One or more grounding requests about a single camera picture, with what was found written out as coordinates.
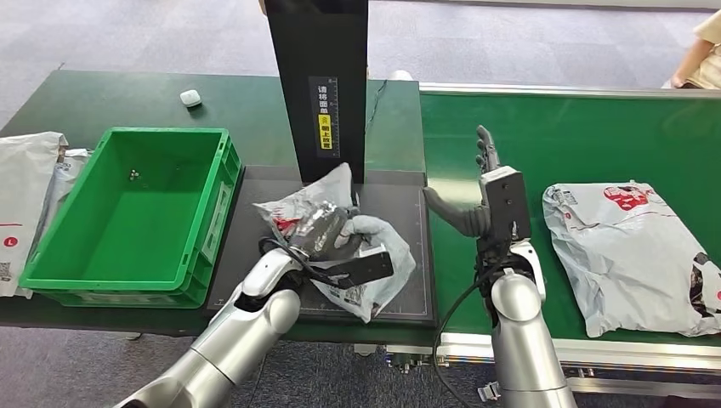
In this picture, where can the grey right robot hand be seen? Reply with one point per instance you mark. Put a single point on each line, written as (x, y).
(462, 219)

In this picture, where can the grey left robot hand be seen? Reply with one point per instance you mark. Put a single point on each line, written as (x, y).
(321, 236)

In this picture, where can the grey package red print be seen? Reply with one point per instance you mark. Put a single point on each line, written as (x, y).
(625, 259)
(383, 242)

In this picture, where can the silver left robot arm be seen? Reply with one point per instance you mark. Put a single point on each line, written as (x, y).
(236, 343)

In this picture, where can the black weighing platform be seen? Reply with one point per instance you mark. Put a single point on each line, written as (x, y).
(242, 242)

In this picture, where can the grey flat package red print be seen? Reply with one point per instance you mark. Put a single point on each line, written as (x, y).
(625, 259)

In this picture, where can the green plastic basket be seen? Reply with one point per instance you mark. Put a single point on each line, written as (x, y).
(129, 225)

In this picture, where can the yellow column label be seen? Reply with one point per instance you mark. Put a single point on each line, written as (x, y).
(325, 132)

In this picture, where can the conveyor terminal block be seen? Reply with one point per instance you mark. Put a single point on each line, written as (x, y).
(414, 363)

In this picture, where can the small white rounded object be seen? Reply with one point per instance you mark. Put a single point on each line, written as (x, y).
(401, 75)

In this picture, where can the green conveyor belt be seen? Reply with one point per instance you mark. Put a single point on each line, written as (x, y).
(608, 135)

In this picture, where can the grey metal clamp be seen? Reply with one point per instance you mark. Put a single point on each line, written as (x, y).
(489, 391)

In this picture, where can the black scanner column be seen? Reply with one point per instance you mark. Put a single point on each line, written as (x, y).
(318, 50)

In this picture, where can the white earbud case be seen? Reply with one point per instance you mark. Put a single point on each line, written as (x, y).
(190, 98)

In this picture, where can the small beads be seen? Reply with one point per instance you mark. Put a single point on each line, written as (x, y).
(134, 174)

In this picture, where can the dark green table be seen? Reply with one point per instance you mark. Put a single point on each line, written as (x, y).
(112, 96)

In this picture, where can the grey mailer bag with label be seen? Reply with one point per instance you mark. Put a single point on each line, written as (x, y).
(67, 172)

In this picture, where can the person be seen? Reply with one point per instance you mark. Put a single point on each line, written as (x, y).
(704, 62)

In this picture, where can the white plastic mailer bag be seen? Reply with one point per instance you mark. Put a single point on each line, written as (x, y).
(22, 191)

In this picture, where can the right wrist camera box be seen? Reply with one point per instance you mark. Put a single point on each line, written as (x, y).
(507, 205)

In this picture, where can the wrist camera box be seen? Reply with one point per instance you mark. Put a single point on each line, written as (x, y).
(366, 269)
(507, 205)

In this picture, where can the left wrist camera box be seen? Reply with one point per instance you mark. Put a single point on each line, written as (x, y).
(366, 269)

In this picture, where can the aluminium conveyor frame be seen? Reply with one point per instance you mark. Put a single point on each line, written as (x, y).
(631, 356)

